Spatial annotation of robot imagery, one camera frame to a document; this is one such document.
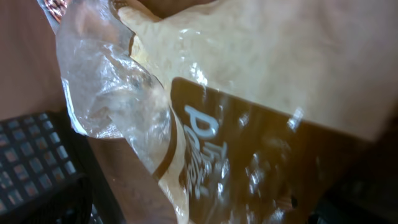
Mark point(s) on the brown white snack bag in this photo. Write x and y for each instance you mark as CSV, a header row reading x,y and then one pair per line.
x,y
242,111

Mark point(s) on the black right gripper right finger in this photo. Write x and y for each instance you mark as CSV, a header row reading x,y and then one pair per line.
x,y
368,192

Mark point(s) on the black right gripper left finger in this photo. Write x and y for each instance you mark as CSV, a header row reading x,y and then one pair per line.
x,y
68,202

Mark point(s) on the grey plastic mesh basket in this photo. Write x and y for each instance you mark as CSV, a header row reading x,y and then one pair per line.
x,y
40,151

